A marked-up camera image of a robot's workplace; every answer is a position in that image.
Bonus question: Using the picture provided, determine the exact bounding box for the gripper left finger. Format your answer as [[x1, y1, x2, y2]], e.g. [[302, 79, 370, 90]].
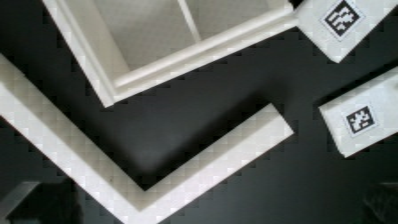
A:
[[0, 181, 39, 217]]

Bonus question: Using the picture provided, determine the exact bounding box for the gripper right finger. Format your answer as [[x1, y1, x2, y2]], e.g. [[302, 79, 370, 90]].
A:
[[363, 183, 398, 224]]

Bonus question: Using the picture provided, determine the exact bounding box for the white cabinet body box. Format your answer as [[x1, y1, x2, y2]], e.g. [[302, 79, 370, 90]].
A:
[[43, 0, 297, 106]]

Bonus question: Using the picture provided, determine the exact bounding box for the white U-shaped fence frame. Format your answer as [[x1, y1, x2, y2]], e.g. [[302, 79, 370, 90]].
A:
[[0, 55, 294, 224]]

